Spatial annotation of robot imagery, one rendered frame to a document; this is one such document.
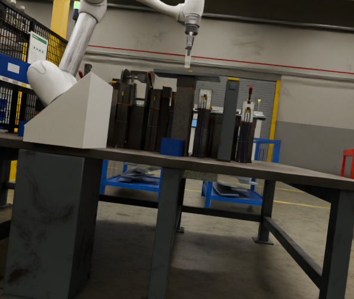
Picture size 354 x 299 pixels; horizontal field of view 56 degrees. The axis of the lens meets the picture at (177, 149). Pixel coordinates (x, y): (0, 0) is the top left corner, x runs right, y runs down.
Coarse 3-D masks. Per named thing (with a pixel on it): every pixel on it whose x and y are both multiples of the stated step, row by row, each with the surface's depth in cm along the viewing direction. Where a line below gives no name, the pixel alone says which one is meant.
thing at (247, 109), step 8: (248, 104) 196; (248, 112) 196; (248, 120) 196; (248, 128) 197; (240, 136) 198; (248, 136) 197; (240, 144) 197; (248, 144) 196; (240, 152) 197; (240, 160) 197
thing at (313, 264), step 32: (0, 160) 158; (0, 192) 303; (160, 192) 149; (320, 192) 166; (352, 192) 144; (160, 224) 149; (352, 224) 144; (160, 256) 149; (160, 288) 149; (320, 288) 152
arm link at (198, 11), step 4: (188, 0) 184; (192, 0) 183; (196, 0) 183; (200, 0) 184; (188, 4) 184; (192, 4) 183; (196, 4) 183; (200, 4) 184; (184, 8) 189; (188, 8) 184; (192, 8) 183; (196, 8) 183; (200, 8) 184; (184, 12) 192; (188, 12) 185; (192, 12) 184; (196, 12) 184; (200, 12) 185; (200, 16) 186
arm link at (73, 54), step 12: (84, 0) 185; (84, 12) 187; (96, 12) 188; (84, 24) 185; (72, 36) 184; (84, 36) 185; (72, 48) 182; (84, 48) 186; (72, 60) 181; (72, 72) 181; (72, 84) 178
